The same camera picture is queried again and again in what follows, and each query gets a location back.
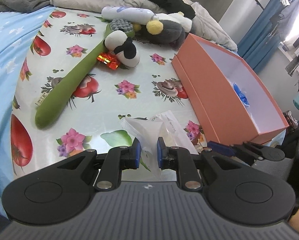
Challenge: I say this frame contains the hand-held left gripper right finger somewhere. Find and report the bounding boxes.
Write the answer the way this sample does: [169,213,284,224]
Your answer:
[157,137,242,190]

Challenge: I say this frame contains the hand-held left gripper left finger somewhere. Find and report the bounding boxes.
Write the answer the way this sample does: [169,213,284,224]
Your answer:
[56,138,141,191]

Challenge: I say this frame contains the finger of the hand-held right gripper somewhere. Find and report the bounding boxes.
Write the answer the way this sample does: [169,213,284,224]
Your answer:
[207,141,286,167]

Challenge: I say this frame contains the clear plastic packet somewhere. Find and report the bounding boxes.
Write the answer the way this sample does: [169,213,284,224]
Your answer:
[119,110,198,180]

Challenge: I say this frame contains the orange cardboard box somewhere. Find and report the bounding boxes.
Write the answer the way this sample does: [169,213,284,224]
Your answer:
[171,33,289,145]

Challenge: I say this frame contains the blue white tissue pack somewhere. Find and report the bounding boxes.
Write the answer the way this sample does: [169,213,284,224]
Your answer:
[232,82,250,108]

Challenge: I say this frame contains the fruit flower printed tablecloth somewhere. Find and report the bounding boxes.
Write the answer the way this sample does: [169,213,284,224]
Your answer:
[11,7,240,180]

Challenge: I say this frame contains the green massage hammer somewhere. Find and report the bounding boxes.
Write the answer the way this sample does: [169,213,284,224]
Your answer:
[35,19,135,130]

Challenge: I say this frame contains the red shiny wrapper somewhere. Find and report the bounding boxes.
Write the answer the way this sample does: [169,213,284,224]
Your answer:
[96,51,120,70]

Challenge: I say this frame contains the panda plush toy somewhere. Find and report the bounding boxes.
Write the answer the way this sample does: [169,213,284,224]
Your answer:
[103,30,141,67]

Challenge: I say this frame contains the grey plush toy yellow pompoms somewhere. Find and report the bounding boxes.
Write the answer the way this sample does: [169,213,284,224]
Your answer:
[133,12,193,48]

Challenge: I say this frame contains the blue curtain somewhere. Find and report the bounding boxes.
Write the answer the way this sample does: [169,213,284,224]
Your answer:
[238,0,297,73]

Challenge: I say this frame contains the hanging dark clothes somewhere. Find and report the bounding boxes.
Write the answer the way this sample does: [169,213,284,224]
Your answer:
[269,0,299,48]

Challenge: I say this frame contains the white spray bottle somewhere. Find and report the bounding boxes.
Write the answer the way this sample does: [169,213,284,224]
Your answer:
[101,6,160,22]

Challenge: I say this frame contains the white wardrobe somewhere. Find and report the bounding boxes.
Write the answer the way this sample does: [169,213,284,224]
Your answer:
[187,0,265,28]

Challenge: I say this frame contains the light blue bed sheet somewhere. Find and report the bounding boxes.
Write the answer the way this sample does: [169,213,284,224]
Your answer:
[0,6,55,198]

